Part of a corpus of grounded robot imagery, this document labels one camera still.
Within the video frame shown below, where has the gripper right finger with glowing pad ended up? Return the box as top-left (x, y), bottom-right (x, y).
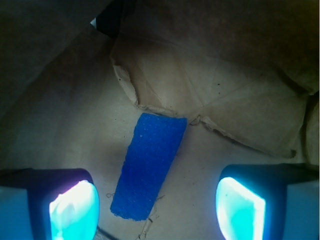
top-left (215, 163), bottom-right (320, 240)

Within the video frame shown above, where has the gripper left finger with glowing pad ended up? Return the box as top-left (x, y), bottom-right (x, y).
top-left (0, 168), bottom-right (100, 240)

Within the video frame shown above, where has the blue sponge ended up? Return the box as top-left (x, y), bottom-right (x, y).
top-left (110, 113), bottom-right (188, 221)

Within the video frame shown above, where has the brown paper bag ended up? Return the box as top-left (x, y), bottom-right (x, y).
top-left (0, 0), bottom-right (320, 240)

